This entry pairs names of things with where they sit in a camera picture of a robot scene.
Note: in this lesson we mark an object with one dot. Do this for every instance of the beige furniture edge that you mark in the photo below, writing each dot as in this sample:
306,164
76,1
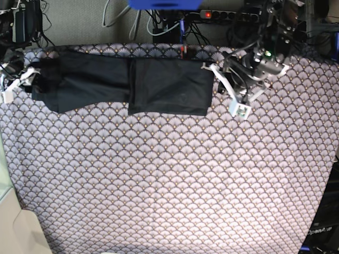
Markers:
21,231

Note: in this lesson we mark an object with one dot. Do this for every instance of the patterned scallop tablecloth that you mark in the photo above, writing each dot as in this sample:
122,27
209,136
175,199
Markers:
100,180

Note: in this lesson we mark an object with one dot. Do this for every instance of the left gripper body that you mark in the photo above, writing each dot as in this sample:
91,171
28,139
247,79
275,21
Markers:
237,81

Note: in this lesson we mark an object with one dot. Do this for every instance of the dark navy T-shirt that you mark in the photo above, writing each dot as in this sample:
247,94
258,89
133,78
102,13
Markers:
172,86

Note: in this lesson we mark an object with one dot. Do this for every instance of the black OpenArm box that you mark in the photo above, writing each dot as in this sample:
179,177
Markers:
323,234

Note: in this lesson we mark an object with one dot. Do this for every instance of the white power strip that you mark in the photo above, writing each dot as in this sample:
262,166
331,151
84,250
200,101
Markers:
228,16

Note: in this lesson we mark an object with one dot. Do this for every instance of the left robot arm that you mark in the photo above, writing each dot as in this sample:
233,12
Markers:
264,32

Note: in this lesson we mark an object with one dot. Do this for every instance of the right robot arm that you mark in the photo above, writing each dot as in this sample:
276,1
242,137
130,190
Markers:
23,23

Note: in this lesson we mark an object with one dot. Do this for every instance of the red black table clamp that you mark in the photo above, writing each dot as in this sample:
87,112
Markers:
184,52

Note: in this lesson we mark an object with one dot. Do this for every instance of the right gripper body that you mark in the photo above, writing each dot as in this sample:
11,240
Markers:
34,79

